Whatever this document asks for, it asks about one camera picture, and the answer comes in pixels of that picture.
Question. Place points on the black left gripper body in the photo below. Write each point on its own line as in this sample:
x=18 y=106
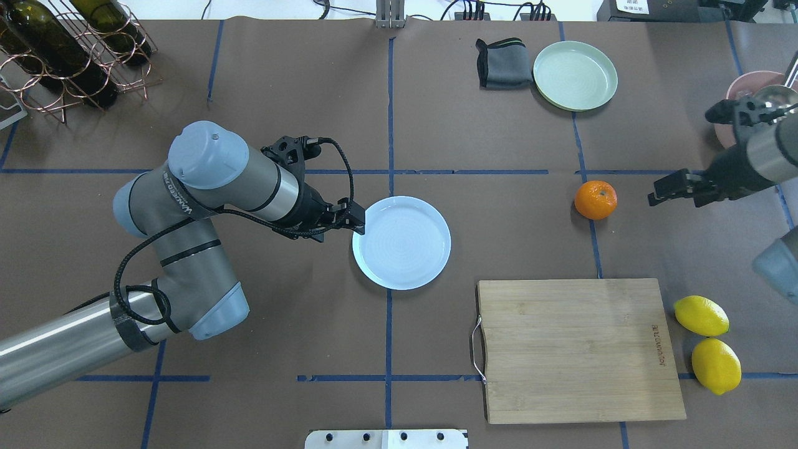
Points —
x=310 y=206

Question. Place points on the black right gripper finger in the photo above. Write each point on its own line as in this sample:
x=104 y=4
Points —
x=681 y=182
x=661 y=196

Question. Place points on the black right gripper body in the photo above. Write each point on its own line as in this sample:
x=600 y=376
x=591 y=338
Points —
x=730 y=169

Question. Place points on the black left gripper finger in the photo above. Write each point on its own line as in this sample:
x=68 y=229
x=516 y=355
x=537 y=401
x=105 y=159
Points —
x=356 y=225
x=349 y=213

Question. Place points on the light blue plate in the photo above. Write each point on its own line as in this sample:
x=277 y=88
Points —
x=406 y=244

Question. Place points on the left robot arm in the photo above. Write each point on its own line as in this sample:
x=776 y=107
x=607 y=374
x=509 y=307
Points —
x=179 y=278

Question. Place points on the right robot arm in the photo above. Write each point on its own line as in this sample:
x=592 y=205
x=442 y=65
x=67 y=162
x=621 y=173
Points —
x=767 y=159

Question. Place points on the green plate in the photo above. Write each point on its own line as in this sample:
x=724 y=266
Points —
x=575 y=76

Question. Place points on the orange fruit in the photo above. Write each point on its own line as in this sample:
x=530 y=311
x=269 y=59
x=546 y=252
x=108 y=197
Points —
x=596 y=200

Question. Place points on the metal scoop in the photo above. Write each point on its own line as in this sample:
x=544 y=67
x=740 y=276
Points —
x=778 y=96

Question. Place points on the pink bowl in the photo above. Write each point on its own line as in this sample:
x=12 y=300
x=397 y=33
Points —
x=748 y=83

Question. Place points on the upper yellow lemon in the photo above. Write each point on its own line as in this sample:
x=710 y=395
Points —
x=702 y=316

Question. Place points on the yellow lemon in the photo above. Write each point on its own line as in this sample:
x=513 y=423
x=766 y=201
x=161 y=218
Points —
x=702 y=316
x=716 y=366

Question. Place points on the lower yellow lemon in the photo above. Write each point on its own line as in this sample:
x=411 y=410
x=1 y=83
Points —
x=716 y=366

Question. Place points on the black desktop box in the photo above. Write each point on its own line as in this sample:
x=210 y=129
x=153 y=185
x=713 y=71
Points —
x=660 y=11

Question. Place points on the wooden cutting board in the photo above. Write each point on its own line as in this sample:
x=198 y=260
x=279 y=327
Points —
x=576 y=351

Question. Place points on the dark grey folded cloth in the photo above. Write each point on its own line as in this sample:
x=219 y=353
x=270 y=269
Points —
x=503 y=65

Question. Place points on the green wine bottle front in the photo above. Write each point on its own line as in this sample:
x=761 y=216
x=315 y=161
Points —
x=117 y=29

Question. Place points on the green wine bottle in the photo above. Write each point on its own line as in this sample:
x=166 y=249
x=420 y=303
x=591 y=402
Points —
x=60 y=52
x=117 y=29

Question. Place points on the green wine bottle middle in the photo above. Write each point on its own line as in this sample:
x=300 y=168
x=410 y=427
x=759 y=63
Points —
x=60 y=52

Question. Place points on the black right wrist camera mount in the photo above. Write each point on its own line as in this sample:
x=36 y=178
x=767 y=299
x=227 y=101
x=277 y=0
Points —
x=736 y=120

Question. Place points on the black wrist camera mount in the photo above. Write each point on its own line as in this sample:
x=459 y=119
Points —
x=292 y=153
x=736 y=120

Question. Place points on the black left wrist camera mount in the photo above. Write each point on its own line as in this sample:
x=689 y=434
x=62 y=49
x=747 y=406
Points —
x=292 y=153

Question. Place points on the aluminium frame post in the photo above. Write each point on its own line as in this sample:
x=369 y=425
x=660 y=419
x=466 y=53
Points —
x=390 y=14

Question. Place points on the copper wire bottle rack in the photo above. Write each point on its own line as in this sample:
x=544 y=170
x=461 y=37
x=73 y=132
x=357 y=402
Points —
x=25 y=78

